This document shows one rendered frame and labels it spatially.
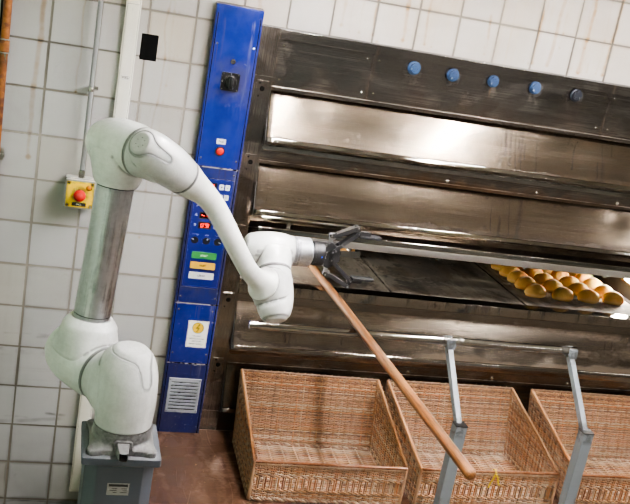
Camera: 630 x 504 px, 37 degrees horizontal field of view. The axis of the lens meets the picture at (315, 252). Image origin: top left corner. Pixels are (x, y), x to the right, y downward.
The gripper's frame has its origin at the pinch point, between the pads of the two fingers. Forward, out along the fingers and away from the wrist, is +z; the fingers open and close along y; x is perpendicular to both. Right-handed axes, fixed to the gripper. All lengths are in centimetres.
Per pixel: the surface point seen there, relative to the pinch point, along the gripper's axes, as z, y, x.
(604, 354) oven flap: 129, 47, -53
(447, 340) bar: 39, 32, -17
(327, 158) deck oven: -4, -19, -55
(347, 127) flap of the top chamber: 2, -31, -55
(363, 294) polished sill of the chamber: 20, 31, -55
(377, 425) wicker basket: 30, 78, -40
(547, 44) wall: 70, -72, -54
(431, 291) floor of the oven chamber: 52, 30, -66
